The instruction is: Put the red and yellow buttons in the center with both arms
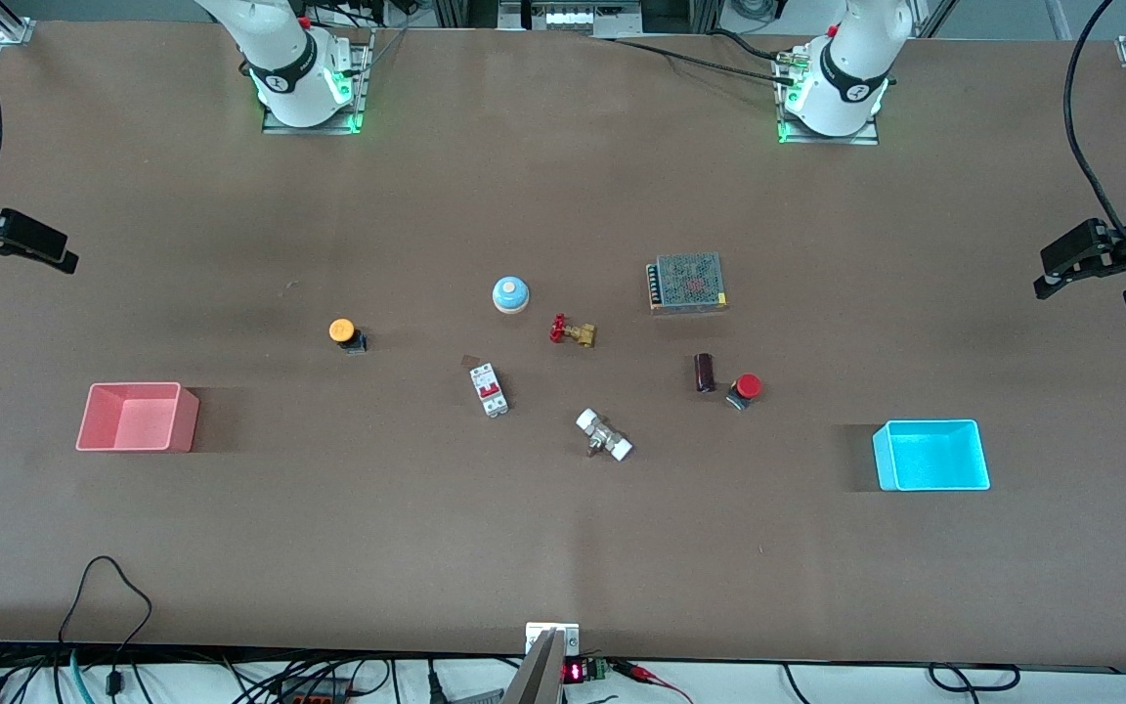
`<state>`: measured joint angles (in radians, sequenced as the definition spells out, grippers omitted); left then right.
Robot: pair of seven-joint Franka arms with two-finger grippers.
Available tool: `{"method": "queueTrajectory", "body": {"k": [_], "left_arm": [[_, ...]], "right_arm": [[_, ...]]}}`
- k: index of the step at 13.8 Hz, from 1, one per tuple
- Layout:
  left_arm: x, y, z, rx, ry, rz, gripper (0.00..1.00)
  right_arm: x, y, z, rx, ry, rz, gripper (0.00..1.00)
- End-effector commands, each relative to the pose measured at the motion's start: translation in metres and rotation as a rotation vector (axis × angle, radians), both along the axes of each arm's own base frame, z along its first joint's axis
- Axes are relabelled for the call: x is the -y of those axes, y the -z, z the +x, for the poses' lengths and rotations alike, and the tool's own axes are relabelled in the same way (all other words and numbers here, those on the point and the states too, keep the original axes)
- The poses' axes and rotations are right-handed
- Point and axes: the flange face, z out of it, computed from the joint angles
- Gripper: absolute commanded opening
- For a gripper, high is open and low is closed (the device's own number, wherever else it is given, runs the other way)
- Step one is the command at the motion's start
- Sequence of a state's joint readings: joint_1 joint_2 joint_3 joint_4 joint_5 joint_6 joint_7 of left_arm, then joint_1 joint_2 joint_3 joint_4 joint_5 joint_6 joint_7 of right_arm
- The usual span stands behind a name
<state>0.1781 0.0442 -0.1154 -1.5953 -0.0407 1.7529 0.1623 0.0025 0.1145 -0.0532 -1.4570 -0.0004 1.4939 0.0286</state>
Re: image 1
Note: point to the yellow push button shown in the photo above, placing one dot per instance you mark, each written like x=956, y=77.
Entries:
x=342, y=330

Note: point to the red push button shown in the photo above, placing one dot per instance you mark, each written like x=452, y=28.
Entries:
x=748, y=387

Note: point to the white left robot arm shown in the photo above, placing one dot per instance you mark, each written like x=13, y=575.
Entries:
x=851, y=59

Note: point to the pink plastic bin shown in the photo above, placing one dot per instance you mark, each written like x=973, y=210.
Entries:
x=133, y=420

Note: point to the cyan plastic bin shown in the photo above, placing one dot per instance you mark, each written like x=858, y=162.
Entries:
x=934, y=460

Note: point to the brown cylindrical capacitor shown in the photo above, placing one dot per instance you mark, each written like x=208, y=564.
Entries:
x=706, y=373

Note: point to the metal mesh power supply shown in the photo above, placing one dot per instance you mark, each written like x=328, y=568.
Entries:
x=688, y=282

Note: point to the white red circuit breaker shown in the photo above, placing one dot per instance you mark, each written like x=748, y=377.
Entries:
x=488, y=389

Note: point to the white-ended metal ball valve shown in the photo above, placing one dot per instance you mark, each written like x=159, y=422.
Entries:
x=602, y=433

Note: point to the grey socket strip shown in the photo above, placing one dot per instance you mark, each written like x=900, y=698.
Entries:
x=568, y=15

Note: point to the black power plug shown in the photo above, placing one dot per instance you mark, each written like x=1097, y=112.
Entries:
x=436, y=682

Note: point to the green terminal block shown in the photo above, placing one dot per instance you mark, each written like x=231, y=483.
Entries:
x=598, y=669

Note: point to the red digit display module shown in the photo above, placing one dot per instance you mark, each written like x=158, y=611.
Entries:
x=574, y=672

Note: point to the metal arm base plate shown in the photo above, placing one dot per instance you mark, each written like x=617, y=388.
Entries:
x=364, y=68
x=861, y=137

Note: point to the white post bracket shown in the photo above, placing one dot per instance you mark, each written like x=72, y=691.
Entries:
x=573, y=634

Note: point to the aluminium profile camera post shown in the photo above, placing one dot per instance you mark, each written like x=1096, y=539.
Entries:
x=539, y=675

